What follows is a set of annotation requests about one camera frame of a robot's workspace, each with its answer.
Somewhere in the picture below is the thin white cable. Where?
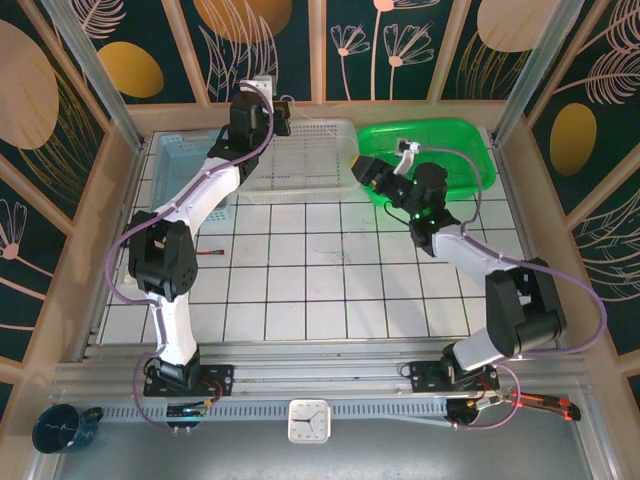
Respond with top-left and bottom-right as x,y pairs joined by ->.
278,93 -> 357,154

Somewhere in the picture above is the white plastic basket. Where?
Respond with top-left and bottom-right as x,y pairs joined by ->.
234,117 -> 362,205

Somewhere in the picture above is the green plastic basket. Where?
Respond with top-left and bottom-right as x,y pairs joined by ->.
356,117 -> 497,208

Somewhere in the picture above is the light blue plastic basket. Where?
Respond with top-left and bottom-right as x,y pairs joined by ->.
149,128 -> 234,225

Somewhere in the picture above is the small black controller board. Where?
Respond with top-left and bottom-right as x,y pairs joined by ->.
166,402 -> 209,417
446,397 -> 501,425

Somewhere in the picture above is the orange black utility knife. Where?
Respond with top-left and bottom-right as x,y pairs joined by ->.
509,390 -> 583,422

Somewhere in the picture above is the white square clock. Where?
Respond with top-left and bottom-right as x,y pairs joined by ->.
287,398 -> 332,445

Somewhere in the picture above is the dark blue mug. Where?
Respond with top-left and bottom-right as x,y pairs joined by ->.
32,403 -> 105,455

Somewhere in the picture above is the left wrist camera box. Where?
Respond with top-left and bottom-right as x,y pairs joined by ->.
241,74 -> 279,100

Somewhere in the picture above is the thin dark cable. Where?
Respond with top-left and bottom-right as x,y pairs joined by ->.
318,246 -> 352,266

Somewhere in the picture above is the aluminium table side rail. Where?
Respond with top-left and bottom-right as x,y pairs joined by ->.
487,127 -> 567,352
73,142 -> 151,362

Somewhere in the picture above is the aluminium corner post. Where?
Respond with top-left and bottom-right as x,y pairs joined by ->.
492,0 -> 587,146
39,0 -> 147,151

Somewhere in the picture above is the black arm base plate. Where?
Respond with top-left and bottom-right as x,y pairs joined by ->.
143,363 -> 235,399
408,359 -> 501,394

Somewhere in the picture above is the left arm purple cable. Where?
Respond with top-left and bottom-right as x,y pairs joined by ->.
105,79 -> 276,432

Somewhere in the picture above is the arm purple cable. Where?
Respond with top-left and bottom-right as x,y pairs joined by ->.
412,144 -> 609,432
105,79 -> 276,432

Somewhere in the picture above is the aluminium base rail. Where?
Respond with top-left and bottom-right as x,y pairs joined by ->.
49,341 -> 594,401

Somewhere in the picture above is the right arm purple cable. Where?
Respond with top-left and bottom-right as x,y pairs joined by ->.
412,144 -> 609,432

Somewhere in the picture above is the grey slotted cable duct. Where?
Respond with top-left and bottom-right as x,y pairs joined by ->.
99,397 -> 454,422

